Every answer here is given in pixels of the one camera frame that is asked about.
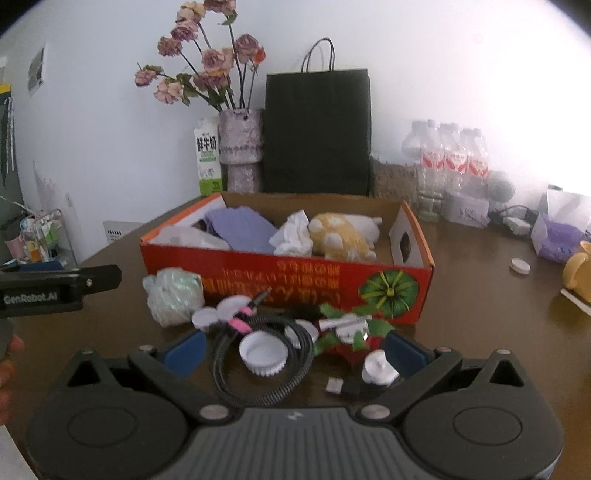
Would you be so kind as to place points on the red green leafy piece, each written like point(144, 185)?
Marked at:
point(378, 330)

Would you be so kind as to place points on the white paper strip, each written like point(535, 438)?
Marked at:
point(577, 302)

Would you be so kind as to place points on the white tin box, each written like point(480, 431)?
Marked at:
point(466, 210)

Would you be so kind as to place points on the dark green cabinet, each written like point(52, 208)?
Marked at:
point(7, 184)

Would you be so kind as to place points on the white wall outlet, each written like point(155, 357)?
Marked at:
point(69, 200)

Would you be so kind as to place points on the red cardboard box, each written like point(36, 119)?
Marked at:
point(300, 281)

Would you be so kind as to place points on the purple cloth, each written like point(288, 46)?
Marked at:
point(240, 228)

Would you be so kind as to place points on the white vented box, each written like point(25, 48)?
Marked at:
point(121, 230)

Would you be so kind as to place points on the dried pink roses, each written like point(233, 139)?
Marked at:
point(214, 60)

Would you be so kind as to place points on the wooden desktop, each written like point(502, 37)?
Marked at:
point(485, 314)

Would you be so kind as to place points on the white spool cap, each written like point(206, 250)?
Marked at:
point(379, 367)

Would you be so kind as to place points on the white tissue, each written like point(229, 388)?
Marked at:
point(291, 235)

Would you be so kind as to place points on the clear jar of grains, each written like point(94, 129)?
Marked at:
point(392, 180)

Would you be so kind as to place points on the large white ribbed cap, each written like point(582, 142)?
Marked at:
point(263, 353)

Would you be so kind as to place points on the purple tissue box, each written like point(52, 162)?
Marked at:
point(554, 244)

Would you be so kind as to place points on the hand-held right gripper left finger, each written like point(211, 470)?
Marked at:
point(187, 353)

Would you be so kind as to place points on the yellow white plush toy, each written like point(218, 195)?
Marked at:
point(341, 237)

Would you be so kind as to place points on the purple textured vase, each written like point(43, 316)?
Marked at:
point(240, 147)

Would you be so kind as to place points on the clear glass cup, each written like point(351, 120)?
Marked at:
point(429, 207)

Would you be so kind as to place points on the purple dried plant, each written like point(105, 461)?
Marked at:
point(46, 184)

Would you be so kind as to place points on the white round lid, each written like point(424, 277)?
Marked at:
point(520, 266)

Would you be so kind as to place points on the white stick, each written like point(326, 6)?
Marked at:
point(346, 320)

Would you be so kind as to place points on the white green milk carton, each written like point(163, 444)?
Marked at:
point(207, 157)

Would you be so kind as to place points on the small white cap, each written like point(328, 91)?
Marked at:
point(300, 333)
point(352, 334)

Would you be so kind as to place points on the yellow mug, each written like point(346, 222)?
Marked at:
point(579, 272)

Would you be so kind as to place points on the white round fan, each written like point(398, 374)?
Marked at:
point(501, 187)

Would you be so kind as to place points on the black paper bag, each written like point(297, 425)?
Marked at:
point(318, 138)

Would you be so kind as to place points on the person's left hand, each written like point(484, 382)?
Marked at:
point(5, 374)

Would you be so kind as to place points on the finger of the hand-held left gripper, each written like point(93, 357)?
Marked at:
point(41, 266)
point(104, 279)

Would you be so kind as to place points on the crumpled clear plastic wrap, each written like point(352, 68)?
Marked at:
point(173, 297)

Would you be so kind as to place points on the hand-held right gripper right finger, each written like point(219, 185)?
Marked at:
point(406, 353)

